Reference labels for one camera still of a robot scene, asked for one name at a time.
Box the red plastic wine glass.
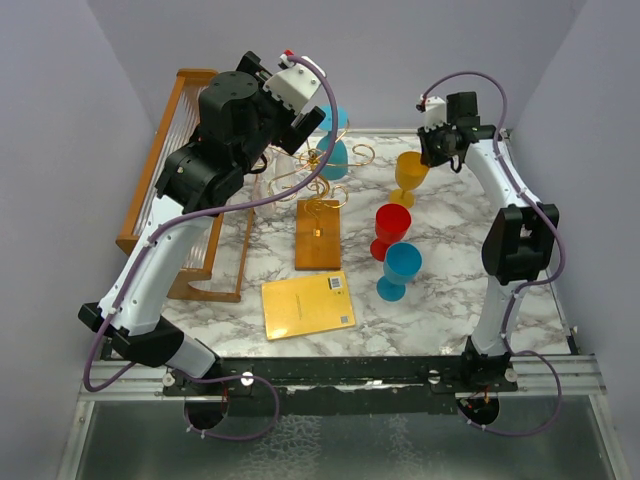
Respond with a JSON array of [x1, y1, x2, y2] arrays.
[[370, 203, 412, 261]]

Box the blue plastic wine glass front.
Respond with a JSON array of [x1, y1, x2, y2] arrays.
[[376, 242, 423, 302]]

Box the wooden tiered acrylic shelf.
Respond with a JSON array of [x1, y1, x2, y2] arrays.
[[116, 69, 254, 303]]

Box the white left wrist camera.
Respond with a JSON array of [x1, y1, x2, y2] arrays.
[[263, 50, 320, 114]]

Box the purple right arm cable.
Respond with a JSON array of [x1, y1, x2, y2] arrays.
[[419, 70, 569, 437]]

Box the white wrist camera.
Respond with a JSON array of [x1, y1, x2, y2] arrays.
[[263, 50, 320, 114], [416, 96, 447, 131]]

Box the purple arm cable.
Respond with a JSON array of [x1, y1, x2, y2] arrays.
[[82, 54, 335, 443], [419, 70, 569, 437]]

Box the yellow plastic wine glass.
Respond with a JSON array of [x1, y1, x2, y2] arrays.
[[389, 151, 429, 209]]

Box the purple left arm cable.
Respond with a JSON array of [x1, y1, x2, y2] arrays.
[[82, 54, 335, 443]]

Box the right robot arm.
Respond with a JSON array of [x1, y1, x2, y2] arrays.
[[418, 92, 559, 391]]

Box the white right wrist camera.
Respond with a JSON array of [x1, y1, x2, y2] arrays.
[[416, 96, 447, 131]]

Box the yellow book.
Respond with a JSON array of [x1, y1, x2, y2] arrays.
[[261, 271, 356, 341]]

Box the gold wire wine glass rack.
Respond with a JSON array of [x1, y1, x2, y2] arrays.
[[266, 123, 376, 272]]

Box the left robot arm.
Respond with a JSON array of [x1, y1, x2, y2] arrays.
[[78, 51, 329, 395]]

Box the clear ribbed wine glass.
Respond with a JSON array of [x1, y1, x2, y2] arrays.
[[271, 148, 295, 192]]

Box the blue plastic wine glass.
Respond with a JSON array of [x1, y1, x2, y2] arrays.
[[316, 105, 349, 181], [376, 242, 423, 302]]

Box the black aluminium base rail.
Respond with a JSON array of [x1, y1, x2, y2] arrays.
[[159, 352, 517, 416]]

